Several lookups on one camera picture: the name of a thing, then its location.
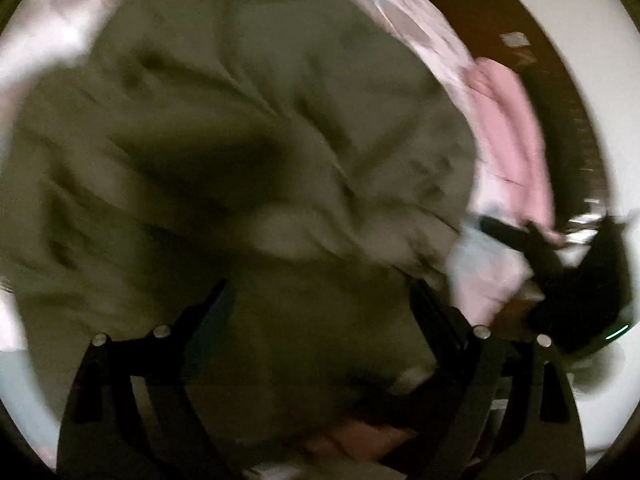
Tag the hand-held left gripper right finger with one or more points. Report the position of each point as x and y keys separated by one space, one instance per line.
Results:
x=475 y=375

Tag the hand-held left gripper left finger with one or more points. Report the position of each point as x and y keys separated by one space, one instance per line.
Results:
x=150 y=375

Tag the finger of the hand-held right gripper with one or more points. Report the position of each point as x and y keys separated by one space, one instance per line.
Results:
x=520 y=242

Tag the olive green hooded puffer jacket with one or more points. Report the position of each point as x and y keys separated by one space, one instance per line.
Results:
x=225 y=160

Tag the person's left hand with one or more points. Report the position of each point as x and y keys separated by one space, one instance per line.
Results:
x=350 y=440

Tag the folded pink blanket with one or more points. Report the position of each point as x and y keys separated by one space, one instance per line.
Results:
x=505 y=130

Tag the dark wooden headboard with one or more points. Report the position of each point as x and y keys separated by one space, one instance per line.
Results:
x=545 y=85

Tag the white sticker on headboard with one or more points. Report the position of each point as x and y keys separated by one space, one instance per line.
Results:
x=515 y=40

